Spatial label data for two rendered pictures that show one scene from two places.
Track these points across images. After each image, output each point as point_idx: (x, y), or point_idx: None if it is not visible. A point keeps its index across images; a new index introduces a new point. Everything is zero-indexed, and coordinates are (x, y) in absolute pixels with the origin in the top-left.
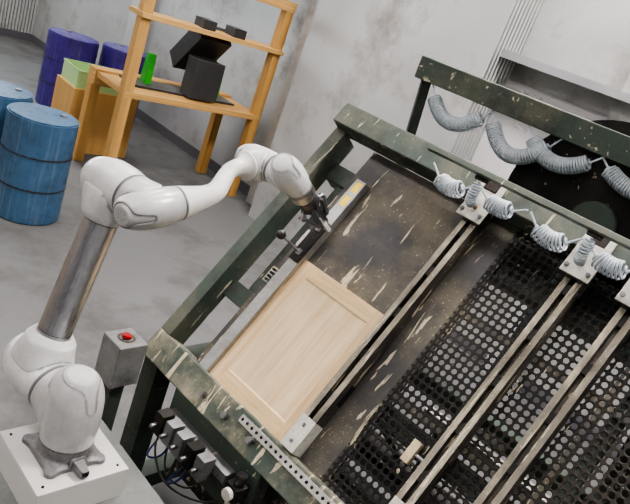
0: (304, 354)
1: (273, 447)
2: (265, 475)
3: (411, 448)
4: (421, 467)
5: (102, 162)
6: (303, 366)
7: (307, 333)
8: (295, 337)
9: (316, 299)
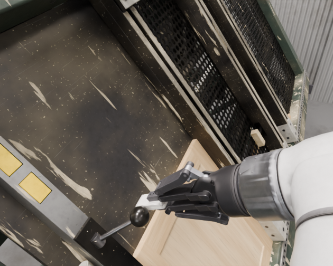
0: (226, 236)
1: (284, 248)
2: (292, 251)
3: (260, 136)
4: (273, 128)
5: None
6: (233, 235)
7: (211, 237)
8: (215, 253)
9: (182, 231)
